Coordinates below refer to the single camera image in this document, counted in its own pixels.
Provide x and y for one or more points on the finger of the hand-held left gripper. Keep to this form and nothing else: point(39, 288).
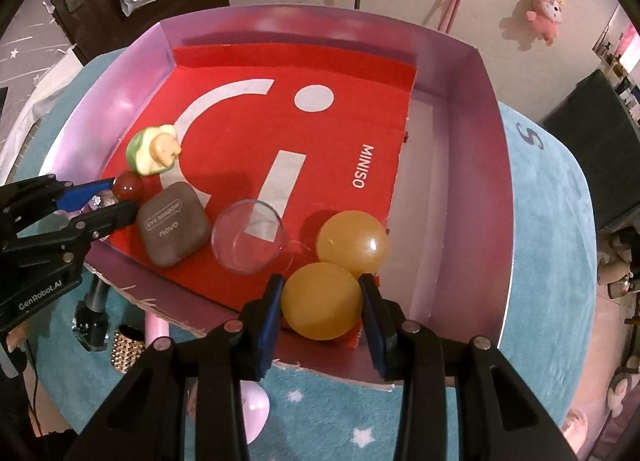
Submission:
point(107, 221)
point(82, 194)

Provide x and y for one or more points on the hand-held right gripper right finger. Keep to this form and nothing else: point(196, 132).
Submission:
point(375, 326)

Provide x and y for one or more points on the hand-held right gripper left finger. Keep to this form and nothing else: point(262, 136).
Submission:
point(267, 321)

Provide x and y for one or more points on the glitter bottle with red cap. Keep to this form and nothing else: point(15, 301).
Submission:
point(129, 187)

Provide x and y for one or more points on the amber ball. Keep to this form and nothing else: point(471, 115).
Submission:
point(350, 241)
point(320, 301)

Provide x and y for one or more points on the grey eyeshadow compact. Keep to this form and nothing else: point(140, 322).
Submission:
point(172, 226)

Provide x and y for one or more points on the black nail polish bottle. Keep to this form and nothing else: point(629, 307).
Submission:
point(92, 326)

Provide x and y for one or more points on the clear glass cup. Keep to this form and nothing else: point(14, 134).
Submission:
point(240, 251)

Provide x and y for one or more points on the yellow green toy figure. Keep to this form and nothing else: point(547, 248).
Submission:
point(150, 151)

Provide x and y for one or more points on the lilac oval case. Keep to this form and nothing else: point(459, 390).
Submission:
point(255, 411)

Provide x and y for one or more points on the gold studded cylinder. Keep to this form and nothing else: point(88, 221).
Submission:
point(125, 348)

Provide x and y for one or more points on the pink cardboard box red lining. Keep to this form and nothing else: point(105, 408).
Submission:
point(450, 141)

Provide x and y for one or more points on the white plastic sheet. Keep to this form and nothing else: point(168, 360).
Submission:
point(50, 81)

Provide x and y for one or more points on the dresser with dark cloth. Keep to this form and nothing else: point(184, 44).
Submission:
point(585, 116)

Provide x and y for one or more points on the pink bear plush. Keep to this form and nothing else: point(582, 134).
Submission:
point(545, 16)

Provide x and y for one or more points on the row of cosmetics bottles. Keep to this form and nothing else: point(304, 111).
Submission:
point(620, 71)

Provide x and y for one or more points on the grey star-print wall sheet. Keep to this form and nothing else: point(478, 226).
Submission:
point(20, 48)

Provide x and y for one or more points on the pink wall-hung stick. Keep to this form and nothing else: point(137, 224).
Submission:
point(454, 3)

